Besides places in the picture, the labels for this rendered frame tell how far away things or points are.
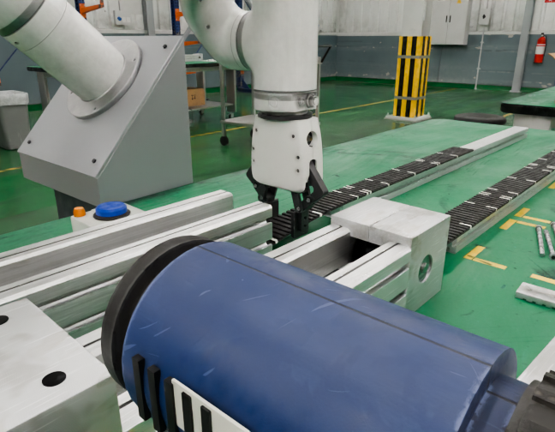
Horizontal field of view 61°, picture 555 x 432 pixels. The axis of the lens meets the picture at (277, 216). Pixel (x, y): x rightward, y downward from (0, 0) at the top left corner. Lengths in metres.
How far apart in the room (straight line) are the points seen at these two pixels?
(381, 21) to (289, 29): 12.53
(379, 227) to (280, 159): 0.20
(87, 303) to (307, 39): 0.39
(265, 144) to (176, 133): 0.33
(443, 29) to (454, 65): 0.86
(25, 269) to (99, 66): 0.54
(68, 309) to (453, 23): 11.74
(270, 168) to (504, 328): 0.35
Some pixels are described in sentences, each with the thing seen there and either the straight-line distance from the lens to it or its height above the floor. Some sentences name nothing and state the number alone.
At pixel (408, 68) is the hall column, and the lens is 6.96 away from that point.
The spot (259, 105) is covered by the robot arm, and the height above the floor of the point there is 0.98.
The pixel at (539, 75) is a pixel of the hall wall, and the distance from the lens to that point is 11.69.
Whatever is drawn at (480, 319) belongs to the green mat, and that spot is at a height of 0.78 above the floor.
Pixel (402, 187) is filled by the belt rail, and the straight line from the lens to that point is 0.96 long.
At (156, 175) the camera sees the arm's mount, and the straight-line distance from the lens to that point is 0.94.
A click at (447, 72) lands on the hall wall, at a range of 12.31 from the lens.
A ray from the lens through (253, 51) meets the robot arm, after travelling 0.63.
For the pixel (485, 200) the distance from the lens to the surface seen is 0.84.
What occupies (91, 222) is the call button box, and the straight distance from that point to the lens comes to 0.65.
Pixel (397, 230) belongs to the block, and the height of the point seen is 0.87.
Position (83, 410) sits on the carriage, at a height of 0.89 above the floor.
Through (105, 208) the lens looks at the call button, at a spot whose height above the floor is 0.85.
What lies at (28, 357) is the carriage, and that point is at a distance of 0.29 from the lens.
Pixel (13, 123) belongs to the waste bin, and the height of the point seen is 0.27.
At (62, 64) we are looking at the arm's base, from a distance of 0.96.
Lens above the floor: 1.06
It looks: 20 degrees down
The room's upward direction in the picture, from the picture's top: straight up
